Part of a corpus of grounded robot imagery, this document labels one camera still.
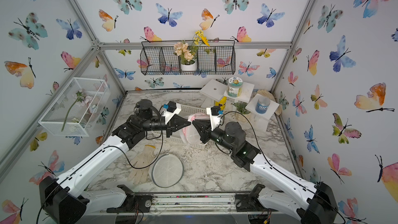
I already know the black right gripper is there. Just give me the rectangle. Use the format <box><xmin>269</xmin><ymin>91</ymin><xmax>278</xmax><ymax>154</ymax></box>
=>
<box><xmin>194</xmin><ymin>119</ymin><xmax>237</xmax><ymax>156</ymax></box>

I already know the white mesh laundry bag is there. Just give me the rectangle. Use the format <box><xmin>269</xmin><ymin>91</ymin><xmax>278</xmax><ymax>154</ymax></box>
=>
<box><xmin>149</xmin><ymin>153</ymin><xmax>184</xmax><ymax>188</ymax></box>

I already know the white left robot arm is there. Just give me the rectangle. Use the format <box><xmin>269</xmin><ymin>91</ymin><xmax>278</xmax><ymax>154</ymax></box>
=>
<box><xmin>39</xmin><ymin>100</ymin><xmax>191</xmax><ymax>224</ymax></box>

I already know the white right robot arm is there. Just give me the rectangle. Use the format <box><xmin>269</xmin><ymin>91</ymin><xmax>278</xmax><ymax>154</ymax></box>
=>
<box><xmin>192</xmin><ymin>120</ymin><xmax>338</xmax><ymax>224</ymax></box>

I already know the white perforated plastic basket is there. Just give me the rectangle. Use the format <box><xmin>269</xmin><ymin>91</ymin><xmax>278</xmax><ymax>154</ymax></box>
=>
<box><xmin>168</xmin><ymin>104</ymin><xmax>206</xmax><ymax>149</ymax></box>

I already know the yellow plastic bottle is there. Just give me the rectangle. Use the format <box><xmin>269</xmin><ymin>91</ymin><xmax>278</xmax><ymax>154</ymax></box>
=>
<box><xmin>214</xmin><ymin>96</ymin><xmax>227</xmax><ymax>111</ymax></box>

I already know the white tiered wooden shelf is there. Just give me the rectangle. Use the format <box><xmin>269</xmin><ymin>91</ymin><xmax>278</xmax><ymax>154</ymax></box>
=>
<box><xmin>200</xmin><ymin>79</ymin><xmax>279</xmax><ymax>131</ymax></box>

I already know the cream bubble plant pot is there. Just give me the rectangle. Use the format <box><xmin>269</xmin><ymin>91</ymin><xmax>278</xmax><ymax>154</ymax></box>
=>
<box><xmin>235</xmin><ymin>112</ymin><xmax>251</xmax><ymax>123</ymax></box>

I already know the green artificial plant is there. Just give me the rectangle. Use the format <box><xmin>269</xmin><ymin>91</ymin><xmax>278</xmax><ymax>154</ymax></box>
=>
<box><xmin>233</xmin><ymin>101</ymin><xmax>251</xmax><ymax>115</ymax></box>

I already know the green lidded glass jar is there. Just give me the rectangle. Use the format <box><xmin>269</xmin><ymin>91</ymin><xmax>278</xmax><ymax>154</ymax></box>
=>
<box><xmin>227</xmin><ymin>76</ymin><xmax>244</xmax><ymax>97</ymax></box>

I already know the blue granule jar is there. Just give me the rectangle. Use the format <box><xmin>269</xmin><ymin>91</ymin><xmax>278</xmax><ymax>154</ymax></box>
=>
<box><xmin>255</xmin><ymin>96</ymin><xmax>271</xmax><ymax>114</ymax></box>

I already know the beige work glove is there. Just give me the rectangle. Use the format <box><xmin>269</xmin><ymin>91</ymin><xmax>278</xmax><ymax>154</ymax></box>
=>
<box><xmin>127</xmin><ymin>145</ymin><xmax>155</xmax><ymax>185</ymax></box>

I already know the white pot with flowers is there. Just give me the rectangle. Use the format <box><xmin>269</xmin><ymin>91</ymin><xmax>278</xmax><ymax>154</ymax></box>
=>
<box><xmin>173</xmin><ymin>30</ymin><xmax>210</xmax><ymax>72</ymax></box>

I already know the beige woven fan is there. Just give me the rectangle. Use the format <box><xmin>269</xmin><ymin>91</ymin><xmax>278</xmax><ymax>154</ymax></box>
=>
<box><xmin>257</xmin><ymin>89</ymin><xmax>282</xmax><ymax>116</ymax></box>

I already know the pink artificial rose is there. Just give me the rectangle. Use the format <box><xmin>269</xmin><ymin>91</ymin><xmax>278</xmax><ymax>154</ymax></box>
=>
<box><xmin>61</xmin><ymin>89</ymin><xmax>93</xmax><ymax>132</ymax></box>

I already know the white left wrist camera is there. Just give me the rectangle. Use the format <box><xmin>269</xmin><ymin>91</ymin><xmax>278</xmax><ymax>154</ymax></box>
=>
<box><xmin>161</xmin><ymin>101</ymin><xmax>181</xmax><ymax>124</ymax></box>

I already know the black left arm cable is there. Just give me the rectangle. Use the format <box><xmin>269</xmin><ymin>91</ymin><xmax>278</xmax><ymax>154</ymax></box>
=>
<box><xmin>35</xmin><ymin>105</ymin><xmax>164</xmax><ymax>224</ymax></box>

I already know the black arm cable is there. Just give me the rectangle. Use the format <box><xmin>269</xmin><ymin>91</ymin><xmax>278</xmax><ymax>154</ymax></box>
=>
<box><xmin>35</xmin><ymin>105</ymin><xmax>164</xmax><ymax>224</ymax></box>
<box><xmin>214</xmin><ymin>111</ymin><xmax>346</xmax><ymax>224</ymax></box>

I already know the black wire wall basket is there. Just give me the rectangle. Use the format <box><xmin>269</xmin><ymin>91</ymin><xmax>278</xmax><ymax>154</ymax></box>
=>
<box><xmin>138</xmin><ymin>39</ymin><xmax>235</xmax><ymax>78</ymax></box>

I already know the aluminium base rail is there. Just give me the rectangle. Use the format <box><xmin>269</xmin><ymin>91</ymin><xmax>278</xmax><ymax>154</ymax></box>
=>
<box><xmin>77</xmin><ymin>188</ymin><xmax>313</xmax><ymax>219</ymax></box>

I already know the white wire wall basket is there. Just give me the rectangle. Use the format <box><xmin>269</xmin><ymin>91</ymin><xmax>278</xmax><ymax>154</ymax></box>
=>
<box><xmin>38</xmin><ymin>77</ymin><xmax>110</xmax><ymax>137</ymax></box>

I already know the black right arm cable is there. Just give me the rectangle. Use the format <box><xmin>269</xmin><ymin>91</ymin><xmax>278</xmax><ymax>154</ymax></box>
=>
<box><xmin>214</xmin><ymin>111</ymin><xmax>346</xmax><ymax>224</ymax></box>

